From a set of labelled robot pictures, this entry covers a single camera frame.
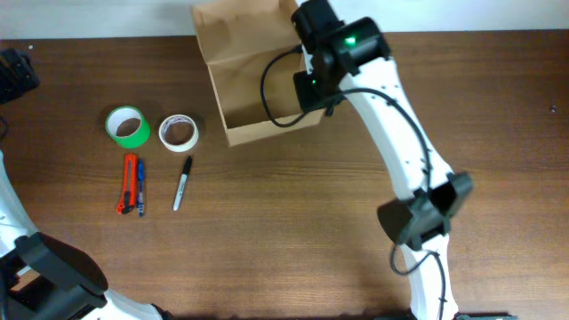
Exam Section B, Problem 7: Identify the black and white marker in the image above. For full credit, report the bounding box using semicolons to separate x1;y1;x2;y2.
172;156;193;211

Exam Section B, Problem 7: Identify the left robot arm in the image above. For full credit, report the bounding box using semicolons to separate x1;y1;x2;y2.
1;165;173;320

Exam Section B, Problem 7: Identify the green tape roll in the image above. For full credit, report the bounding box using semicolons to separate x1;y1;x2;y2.
105;106;151;148

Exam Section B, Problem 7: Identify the white masking tape roll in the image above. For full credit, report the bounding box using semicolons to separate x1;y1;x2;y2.
158;114;199;153

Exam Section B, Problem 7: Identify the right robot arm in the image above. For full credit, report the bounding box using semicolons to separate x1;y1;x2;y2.
292;1;473;319

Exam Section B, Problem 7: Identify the brown cardboard box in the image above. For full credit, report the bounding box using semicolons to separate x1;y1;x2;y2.
191;0;324;147

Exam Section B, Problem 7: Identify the blue pen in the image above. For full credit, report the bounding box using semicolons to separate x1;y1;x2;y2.
137;158;146;217

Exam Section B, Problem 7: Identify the orange utility knife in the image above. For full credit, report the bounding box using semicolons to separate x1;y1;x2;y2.
116;153;137;215

